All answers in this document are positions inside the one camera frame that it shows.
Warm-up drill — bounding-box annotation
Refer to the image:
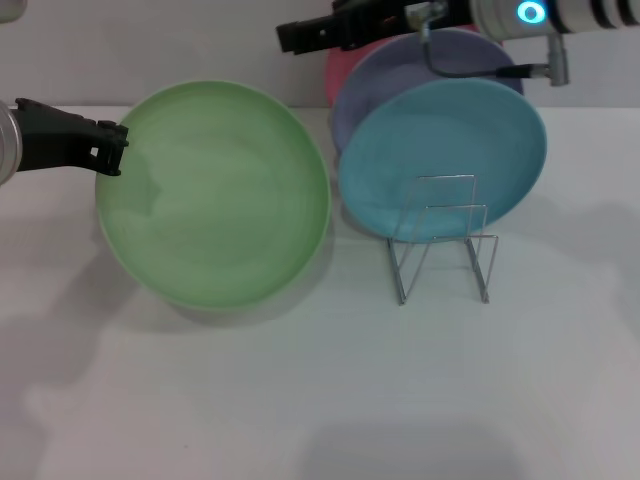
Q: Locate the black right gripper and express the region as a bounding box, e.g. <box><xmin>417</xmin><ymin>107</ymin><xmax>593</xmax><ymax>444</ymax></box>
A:
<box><xmin>276</xmin><ymin>0</ymin><xmax>477</xmax><ymax>55</ymax></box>

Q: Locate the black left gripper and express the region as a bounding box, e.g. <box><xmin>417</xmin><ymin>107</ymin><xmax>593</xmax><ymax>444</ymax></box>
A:
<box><xmin>14</xmin><ymin>97</ymin><xmax>131</xmax><ymax>178</ymax></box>

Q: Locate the green plastic plate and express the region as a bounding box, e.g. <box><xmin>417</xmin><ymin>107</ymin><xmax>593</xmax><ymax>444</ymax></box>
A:
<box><xmin>94</xmin><ymin>79</ymin><xmax>333</xmax><ymax>312</ymax></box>

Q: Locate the red plastic plate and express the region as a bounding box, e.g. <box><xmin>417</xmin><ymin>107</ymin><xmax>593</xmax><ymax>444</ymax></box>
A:
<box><xmin>323</xmin><ymin>38</ymin><xmax>389</xmax><ymax>107</ymax></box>

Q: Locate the purple plastic plate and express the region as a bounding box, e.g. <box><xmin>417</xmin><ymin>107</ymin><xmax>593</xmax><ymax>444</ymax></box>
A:
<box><xmin>331</xmin><ymin>27</ymin><xmax>525</xmax><ymax>156</ymax></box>

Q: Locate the cyan plastic plate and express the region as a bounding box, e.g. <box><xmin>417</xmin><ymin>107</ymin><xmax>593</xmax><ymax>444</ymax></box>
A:
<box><xmin>337</xmin><ymin>77</ymin><xmax>548</xmax><ymax>244</ymax></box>

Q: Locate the grey right wrist cable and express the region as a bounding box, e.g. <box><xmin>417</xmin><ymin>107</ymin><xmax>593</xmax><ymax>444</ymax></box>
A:
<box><xmin>405</xmin><ymin>2</ymin><xmax>570</xmax><ymax>88</ymax></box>

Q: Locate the chrome wire plate rack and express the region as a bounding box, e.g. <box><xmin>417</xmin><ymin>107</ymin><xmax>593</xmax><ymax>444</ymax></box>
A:
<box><xmin>385</xmin><ymin>173</ymin><xmax>499</xmax><ymax>307</ymax></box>

